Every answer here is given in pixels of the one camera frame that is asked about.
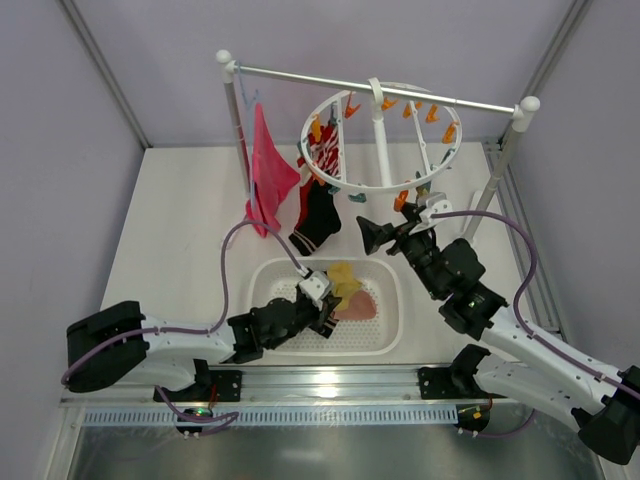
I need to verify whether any teal clothes peg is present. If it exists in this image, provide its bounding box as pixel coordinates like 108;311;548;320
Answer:
348;192;367;204

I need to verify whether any pink towel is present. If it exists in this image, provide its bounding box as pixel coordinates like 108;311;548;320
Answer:
245;103;300;232

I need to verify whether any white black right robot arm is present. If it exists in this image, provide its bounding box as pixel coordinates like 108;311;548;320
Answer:
356;204;639;465

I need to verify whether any yellow sock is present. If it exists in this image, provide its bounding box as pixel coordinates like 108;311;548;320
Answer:
415;182;431;200
326;262;362;311

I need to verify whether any white slotted cable duct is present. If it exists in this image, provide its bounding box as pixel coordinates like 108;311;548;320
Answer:
82;404;459;427

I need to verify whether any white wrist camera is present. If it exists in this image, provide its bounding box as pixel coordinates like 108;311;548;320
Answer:
417;192;453;226
298;270;332;306

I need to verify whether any pink sock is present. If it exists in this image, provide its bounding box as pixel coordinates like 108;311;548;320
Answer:
335;291;377;321

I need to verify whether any blue wire hanger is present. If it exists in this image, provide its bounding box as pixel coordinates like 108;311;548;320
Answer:
236;60;260;210

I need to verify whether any black striped sock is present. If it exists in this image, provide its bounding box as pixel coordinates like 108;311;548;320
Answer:
289;180;342;256
319;316;339;339

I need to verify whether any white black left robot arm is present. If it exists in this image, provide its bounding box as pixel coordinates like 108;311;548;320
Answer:
61;288;340;393

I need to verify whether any aluminium mounting rail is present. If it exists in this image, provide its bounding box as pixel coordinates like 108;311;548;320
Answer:
59;363;607;403

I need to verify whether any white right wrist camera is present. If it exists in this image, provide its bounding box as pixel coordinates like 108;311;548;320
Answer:
417;192;453;226

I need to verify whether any white perforated plastic basket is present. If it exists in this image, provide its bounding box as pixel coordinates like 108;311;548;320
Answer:
246;257;403;358

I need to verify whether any white round clip hanger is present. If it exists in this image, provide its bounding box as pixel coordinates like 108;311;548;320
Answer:
299;78;466;194

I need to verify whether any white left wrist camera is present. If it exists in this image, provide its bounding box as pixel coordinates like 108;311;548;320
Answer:
298;270;332;306

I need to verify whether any white metal clothes rack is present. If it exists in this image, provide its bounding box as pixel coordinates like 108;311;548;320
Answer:
216;49;540;213

